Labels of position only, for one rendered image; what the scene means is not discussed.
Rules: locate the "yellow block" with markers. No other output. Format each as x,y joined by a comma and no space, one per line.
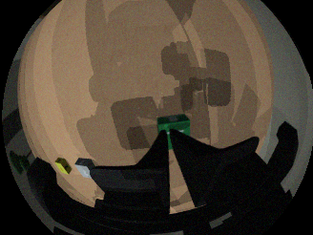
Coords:
63,165

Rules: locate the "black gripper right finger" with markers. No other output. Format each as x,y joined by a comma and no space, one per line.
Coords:
201,164

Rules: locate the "green block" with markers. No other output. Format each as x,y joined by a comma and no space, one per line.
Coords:
179,122

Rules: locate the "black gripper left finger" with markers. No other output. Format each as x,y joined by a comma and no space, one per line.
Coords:
149,174

